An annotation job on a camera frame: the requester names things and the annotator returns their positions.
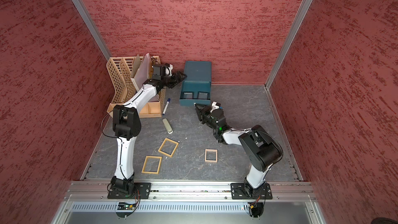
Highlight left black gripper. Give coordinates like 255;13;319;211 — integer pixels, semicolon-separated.
162;71;188;88

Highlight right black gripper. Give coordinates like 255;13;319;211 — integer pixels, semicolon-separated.
195;103;219;131

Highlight teal three-drawer cabinet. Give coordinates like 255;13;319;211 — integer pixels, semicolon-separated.
179;61;211;107

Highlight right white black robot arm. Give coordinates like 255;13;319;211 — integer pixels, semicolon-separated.
194;102;284;191

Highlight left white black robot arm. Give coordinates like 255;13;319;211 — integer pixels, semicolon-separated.
111;71;187;195

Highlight blue white marker pen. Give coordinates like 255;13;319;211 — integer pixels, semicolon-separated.
162;98;171;116

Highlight purple paper folder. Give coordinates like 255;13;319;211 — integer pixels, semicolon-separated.
134;53;152;91

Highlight beige whiteboard eraser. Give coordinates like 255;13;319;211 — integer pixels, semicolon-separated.
162;118;173;134

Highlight brown cardboard sheet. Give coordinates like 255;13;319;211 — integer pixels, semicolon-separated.
131;55;141;78

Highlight beige lattice file organizer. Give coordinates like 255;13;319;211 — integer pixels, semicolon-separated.
106;56;165;118

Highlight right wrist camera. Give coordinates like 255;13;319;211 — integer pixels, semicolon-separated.
210;102;221;112

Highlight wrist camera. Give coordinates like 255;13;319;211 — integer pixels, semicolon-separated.
210;102;221;112
152;63;173;80

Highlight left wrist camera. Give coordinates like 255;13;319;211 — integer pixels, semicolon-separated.
152;63;173;80

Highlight small wooden frame box centre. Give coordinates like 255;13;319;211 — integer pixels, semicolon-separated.
204;149;218;163

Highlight large wooden frame box tilted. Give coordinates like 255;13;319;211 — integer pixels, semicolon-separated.
158;138;179;158

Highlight large wooden frame box front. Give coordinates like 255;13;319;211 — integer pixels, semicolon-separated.
142;156;162;174

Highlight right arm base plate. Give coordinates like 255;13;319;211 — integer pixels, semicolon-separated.
230;183;273;200

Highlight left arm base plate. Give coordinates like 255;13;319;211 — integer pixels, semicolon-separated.
107;182;152;200

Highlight aluminium front rail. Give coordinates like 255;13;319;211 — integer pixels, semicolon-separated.
63;179;318;202

